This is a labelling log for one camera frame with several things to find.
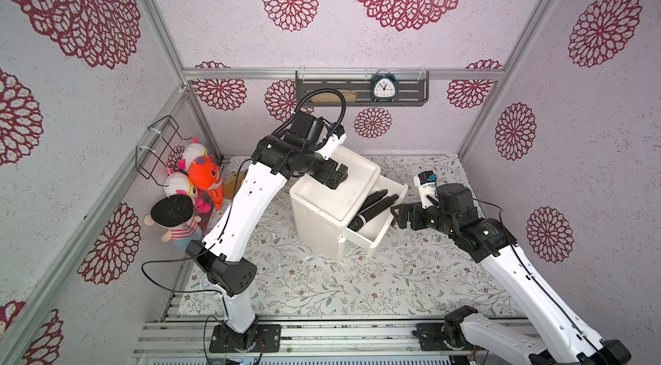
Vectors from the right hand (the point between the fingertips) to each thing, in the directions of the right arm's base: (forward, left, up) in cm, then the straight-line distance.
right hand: (405, 204), depth 73 cm
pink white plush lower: (+9, +73, -4) cm, 73 cm away
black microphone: (-2, +12, -6) cm, 14 cm away
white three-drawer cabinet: (-3, +25, 0) cm, 26 cm away
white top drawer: (-4, +9, -11) cm, 15 cm away
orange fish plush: (+14, +66, -4) cm, 67 cm away
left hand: (+6, +21, +8) cm, 23 cm away
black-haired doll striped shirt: (-3, +67, -2) cm, 67 cm away
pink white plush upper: (+24, +73, -3) cm, 77 cm away
